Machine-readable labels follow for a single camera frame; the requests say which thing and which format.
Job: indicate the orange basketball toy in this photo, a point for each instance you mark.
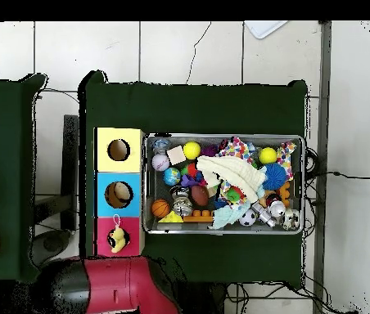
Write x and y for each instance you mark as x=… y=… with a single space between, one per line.
x=160 y=208

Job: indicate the cream knitted cloth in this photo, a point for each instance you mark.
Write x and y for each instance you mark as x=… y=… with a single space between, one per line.
x=234 y=173

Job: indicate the colourful dotted cloth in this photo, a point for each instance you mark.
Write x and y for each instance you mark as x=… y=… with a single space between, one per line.
x=235 y=148

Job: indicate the mint green knitted cloth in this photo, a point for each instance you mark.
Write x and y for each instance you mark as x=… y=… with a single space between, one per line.
x=227 y=216

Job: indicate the yellow duck plush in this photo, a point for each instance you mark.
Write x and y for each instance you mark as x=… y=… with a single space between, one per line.
x=119 y=237

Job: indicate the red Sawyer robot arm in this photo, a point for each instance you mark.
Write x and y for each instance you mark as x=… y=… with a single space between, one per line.
x=113 y=287

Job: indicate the silver mesh bin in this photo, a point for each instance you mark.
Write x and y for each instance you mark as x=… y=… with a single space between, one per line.
x=211 y=139

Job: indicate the wooden box with three holes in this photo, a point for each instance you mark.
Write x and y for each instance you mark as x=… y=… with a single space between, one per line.
x=119 y=166

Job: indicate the blue green globe ball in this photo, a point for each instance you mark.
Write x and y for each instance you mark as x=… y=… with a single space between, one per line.
x=171 y=176

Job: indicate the wooden block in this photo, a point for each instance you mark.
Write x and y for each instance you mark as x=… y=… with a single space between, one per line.
x=175 y=154

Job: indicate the yellow ball with seam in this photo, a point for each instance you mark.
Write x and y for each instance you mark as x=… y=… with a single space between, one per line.
x=191 y=149

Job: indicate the brown football toy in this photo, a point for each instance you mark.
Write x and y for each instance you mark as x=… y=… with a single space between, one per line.
x=199 y=195

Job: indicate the white baseball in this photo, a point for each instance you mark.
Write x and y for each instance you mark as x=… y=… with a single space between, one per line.
x=160 y=162

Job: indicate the dark green table cloth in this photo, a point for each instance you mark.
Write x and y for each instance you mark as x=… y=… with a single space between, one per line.
x=188 y=108
x=1 y=130

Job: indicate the plain yellow ball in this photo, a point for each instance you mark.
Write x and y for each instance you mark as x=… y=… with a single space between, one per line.
x=268 y=155

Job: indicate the blue spiky rubber ball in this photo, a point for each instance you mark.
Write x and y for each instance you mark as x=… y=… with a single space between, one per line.
x=274 y=176

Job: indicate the black stand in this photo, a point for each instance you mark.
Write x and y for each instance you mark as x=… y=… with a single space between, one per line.
x=70 y=170

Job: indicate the white tray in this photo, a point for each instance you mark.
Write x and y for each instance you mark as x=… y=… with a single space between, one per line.
x=263 y=28

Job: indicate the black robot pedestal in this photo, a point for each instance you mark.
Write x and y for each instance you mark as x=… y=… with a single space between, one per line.
x=204 y=301

